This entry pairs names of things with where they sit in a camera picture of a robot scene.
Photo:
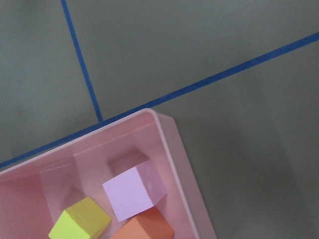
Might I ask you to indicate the light pink foam block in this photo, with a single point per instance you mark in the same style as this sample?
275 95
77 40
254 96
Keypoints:
135 190

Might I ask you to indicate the yellow foam block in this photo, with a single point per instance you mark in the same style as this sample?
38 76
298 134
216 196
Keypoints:
83 220

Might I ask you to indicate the orange foam block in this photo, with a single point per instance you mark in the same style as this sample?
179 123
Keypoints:
149 224

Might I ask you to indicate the pink plastic bin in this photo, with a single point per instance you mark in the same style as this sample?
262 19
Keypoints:
34 193

